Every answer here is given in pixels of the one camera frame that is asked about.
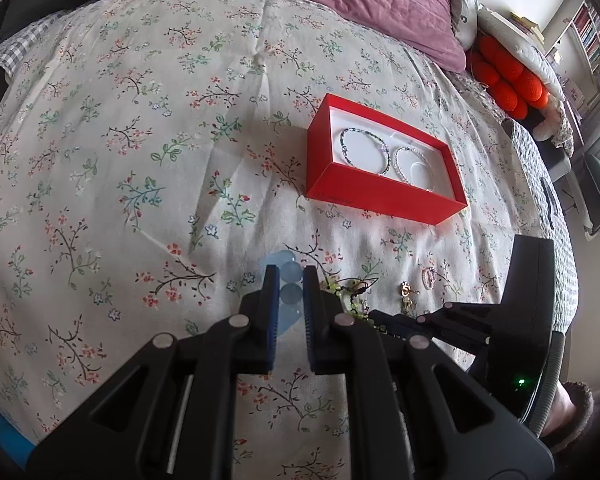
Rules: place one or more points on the orange knotted cushion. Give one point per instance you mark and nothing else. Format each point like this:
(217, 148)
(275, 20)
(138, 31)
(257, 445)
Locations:
(505, 70)

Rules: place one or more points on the small black object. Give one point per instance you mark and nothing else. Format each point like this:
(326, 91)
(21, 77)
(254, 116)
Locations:
(552, 197)

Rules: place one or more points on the gold earring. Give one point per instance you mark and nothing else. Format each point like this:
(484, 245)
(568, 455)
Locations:
(406, 289)

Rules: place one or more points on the floral bedsheet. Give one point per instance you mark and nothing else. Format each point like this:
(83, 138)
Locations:
(130, 160)

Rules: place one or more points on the red jewelry box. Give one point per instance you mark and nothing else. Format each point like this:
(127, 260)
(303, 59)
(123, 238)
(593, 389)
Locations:
(375, 200)

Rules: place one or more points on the purple pillow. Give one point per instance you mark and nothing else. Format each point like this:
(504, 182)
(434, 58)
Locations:
(355, 0)

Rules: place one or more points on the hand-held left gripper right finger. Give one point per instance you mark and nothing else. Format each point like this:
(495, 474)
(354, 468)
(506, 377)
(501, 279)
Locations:
(310, 310)

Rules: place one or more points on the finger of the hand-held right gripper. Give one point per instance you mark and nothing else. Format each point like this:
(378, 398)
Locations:
(397, 324)
(460, 311)

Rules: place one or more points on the white printed pillow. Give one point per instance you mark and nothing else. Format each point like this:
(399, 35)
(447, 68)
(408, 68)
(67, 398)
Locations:
(462, 15)

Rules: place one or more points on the checkered cloth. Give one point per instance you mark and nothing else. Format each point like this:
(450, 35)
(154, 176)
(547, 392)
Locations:
(15, 45)

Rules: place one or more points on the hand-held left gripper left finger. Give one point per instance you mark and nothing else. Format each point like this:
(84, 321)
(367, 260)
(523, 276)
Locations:
(272, 310)

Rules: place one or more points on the bookshelf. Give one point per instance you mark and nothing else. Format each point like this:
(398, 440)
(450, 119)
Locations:
(592, 40)

